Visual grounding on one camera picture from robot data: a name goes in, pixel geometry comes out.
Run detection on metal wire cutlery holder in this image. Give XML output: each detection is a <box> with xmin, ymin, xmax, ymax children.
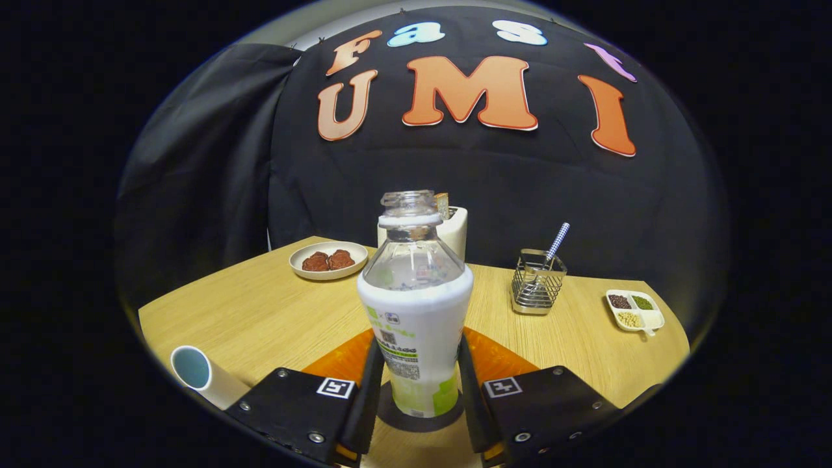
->
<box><xmin>511</xmin><ymin>248</ymin><xmax>568</xmax><ymax>316</ymax></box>

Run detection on beige round plate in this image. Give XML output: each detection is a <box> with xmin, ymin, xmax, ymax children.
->
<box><xmin>289</xmin><ymin>241</ymin><xmax>369</xmax><ymax>281</ymax></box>

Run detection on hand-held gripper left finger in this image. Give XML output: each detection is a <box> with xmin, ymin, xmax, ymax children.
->
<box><xmin>226</xmin><ymin>330</ymin><xmax>385</xmax><ymax>467</ymax></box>

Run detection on clear bottle with white label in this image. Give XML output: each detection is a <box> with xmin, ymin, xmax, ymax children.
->
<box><xmin>357</xmin><ymin>190</ymin><xmax>475</xmax><ymax>418</ymax></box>

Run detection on white divided condiment dish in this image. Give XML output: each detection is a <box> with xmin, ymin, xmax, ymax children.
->
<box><xmin>605</xmin><ymin>289</ymin><xmax>666</xmax><ymax>337</ymax></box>

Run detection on wooden table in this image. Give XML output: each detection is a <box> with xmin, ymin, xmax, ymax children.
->
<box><xmin>138</xmin><ymin>235</ymin><xmax>691</xmax><ymax>468</ymax></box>

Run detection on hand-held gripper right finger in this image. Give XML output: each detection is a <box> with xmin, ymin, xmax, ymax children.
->
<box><xmin>458</xmin><ymin>328</ymin><xmax>625</xmax><ymax>467</ymax></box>

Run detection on dark round coaster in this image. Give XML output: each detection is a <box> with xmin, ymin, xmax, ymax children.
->
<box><xmin>377</xmin><ymin>382</ymin><xmax>466</xmax><ymax>433</ymax></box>

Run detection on cream white toaster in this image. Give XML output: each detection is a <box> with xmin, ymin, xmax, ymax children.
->
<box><xmin>378</xmin><ymin>206</ymin><xmax>469</xmax><ymax>263</ymax></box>

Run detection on white cup with blue inside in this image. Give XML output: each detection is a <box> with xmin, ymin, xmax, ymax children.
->
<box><xmin>170</xmin><ymin>345</ymin><xmax>251</xmax><ymax>411</ymax></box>

